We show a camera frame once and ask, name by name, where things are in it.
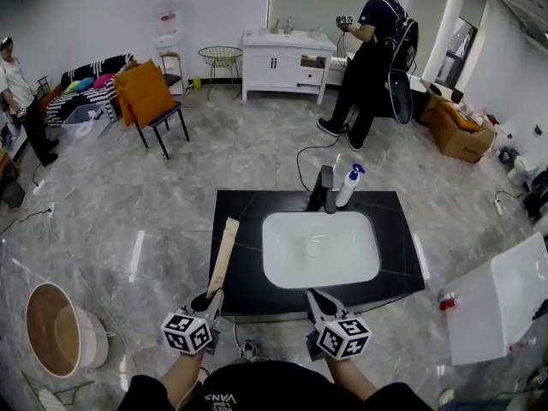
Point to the cardboard box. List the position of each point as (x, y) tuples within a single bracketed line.
[(456, 137)]

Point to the beige paper-wrapped toiletry item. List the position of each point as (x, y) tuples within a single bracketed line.
[(224, 251)]

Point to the black white striped sofa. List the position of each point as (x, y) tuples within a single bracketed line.
[(85, 94)]

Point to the window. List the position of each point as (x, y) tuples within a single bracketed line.
[(462, 54)]

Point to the red small object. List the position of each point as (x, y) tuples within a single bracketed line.
[(448, 304)]

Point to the white power strip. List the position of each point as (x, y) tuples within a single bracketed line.
[(38, 187), (498, 206), (51, 209)]

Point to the orange cushion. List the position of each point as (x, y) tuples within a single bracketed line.
[(143, 92)]

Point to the person's left forearm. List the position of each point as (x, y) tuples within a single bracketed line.
[(182, 379)]

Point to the white narrow shelf rack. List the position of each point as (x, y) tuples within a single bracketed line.
[(169, 37)]

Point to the white box cabinet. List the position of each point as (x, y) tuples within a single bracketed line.
[(492, 306)]

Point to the person's right forearm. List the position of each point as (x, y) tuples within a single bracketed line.
[(349, 379)]

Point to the green pillow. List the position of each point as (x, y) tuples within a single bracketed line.
[(73, 86)]

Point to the black sink counter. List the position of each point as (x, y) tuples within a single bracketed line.
[(240, 229)]

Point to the round wooden basket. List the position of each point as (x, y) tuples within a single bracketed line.
[(64, 332)]

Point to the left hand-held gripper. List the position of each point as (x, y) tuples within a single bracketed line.
[(185, 332)]

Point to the blue pillow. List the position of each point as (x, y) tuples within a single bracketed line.
[(86, 82)]

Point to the white pump bottle blue top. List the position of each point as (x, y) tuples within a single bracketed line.
[(346, 188)]

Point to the black chair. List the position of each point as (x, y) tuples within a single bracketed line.
[(164, 120)]

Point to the black faucet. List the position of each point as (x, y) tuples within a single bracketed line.
[(322, 191)]

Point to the person's black shirt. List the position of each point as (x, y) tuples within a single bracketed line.
[(278, 388)]

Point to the pink pillow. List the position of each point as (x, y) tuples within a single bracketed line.
[(104, 80)]

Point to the person's shoe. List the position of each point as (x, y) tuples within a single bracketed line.
[(249, 351)]

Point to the clear plastic storage bin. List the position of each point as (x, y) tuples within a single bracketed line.
[(85, 120)]

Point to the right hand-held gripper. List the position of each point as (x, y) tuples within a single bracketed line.
[(344, 338)]

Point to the white vanity cabinet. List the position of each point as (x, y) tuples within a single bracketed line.
[(274, 64)]

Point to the white sink basin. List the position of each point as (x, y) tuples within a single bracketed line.
[(321, 251)]

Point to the green cup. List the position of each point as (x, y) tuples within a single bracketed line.
[(196, 83)]

